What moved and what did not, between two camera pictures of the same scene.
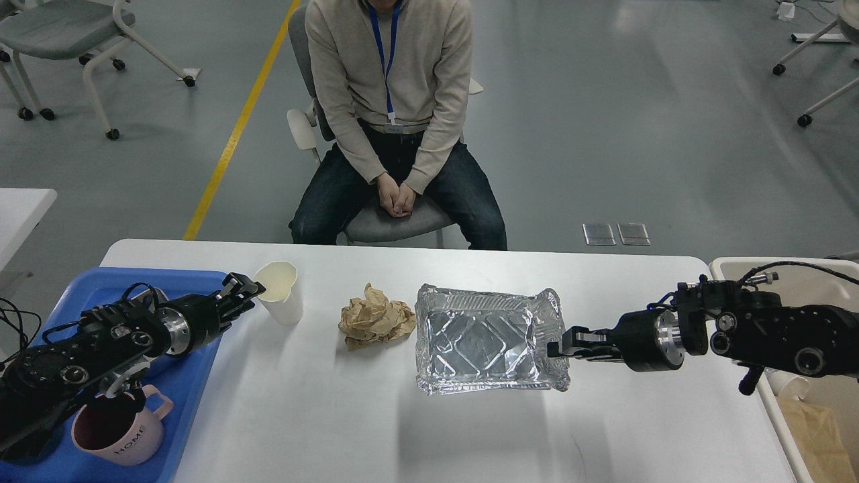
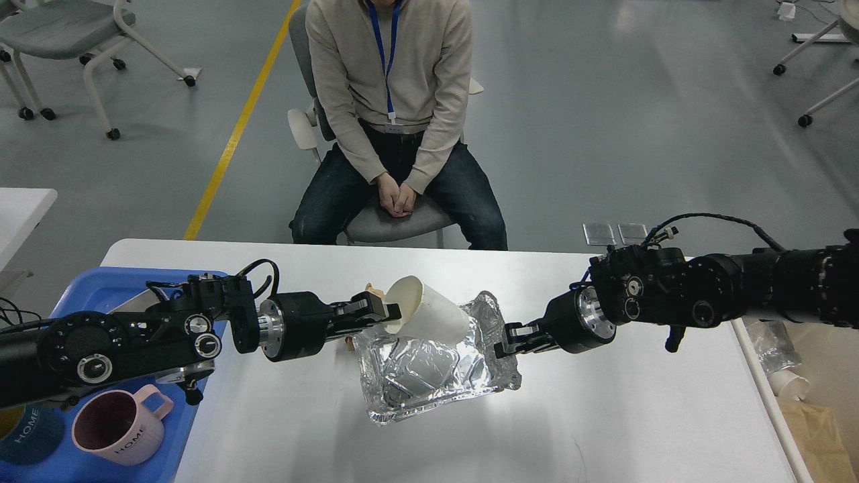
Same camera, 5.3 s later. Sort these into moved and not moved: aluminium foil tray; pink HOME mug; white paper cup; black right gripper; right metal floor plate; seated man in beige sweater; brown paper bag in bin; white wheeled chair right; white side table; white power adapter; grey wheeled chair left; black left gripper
Moved: aluminium foil tray; black right gripper; white paper cup; black left gripper
Not moved: right metal floor plate; brown paper bag in bin; pink HOME mug; white wheeled chair right; grey wheeled chair left; white power adapter; seated man in beige sweater; white side table
